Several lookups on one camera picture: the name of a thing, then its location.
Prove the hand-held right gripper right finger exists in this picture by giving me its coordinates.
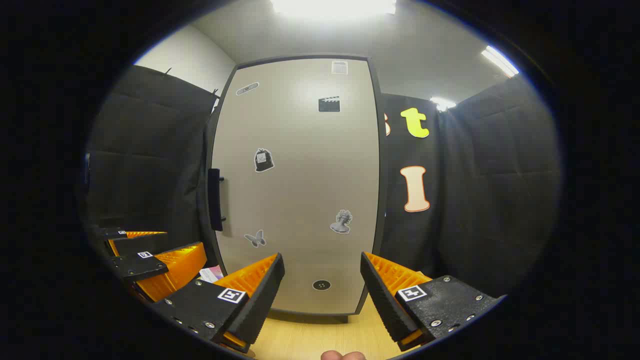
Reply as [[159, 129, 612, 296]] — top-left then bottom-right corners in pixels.
[[360, 251, 507, 352]]

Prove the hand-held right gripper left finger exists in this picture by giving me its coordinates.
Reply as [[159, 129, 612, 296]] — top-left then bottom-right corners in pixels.
[[151, 252, 286, 354]]

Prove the black cabinet door handle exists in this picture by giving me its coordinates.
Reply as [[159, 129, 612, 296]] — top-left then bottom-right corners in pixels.
[[207, 168, 226, 232]]

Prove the white pink paper packet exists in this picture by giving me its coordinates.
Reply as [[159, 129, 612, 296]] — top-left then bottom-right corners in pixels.
[[198, 265, 225, 284]]

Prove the black backdrop cloth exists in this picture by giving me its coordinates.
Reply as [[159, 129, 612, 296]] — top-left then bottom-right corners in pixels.
[[80, 64, 563, 301]]

